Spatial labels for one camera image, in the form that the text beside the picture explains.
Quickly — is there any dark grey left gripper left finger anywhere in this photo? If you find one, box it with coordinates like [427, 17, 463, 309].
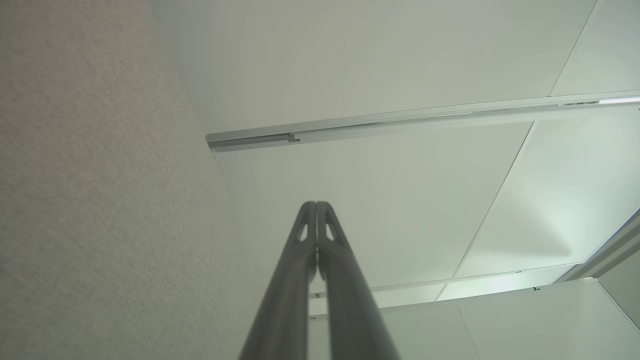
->
[239, 201, 318, 360]

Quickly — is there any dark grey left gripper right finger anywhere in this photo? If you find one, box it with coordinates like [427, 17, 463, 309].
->
[318, 201, 401, 360]

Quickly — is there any aluminium ceiling track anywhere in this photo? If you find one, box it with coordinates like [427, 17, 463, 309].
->
[206, 90, 640, 155]

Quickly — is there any grey metal ceiling frame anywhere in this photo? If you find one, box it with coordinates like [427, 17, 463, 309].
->
[554, 207, 640, 283]

